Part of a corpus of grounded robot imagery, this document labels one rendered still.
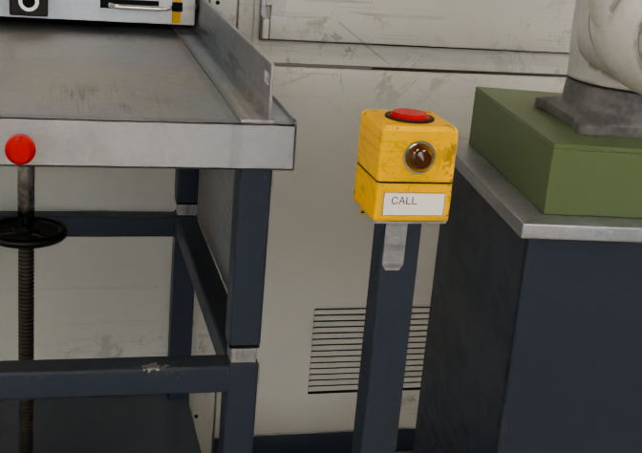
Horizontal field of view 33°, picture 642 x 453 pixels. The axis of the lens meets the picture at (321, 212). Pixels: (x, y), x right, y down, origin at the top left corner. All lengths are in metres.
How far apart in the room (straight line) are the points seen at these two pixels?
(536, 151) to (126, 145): 0.51
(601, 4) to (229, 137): 0.44
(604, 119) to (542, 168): 0.11
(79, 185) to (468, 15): 0.76
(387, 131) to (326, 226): 0.99
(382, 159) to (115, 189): 0.98
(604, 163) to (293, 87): 0.75
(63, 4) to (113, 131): 0.63
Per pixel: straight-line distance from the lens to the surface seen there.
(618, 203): 1.38
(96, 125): 1.23
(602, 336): 1.41
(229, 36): 1.53
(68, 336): 2.05
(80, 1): 1.84
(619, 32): 1.20
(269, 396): 2.14
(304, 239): 2.02
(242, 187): 1.29
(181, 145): 1.24
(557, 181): 1.34
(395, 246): 1.10
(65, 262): 2.00
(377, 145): 1.05
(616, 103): 1.43
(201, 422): 2.16
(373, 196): 1.06
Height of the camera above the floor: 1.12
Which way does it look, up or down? 17 degrees down
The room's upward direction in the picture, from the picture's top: 5 degrees clockwise
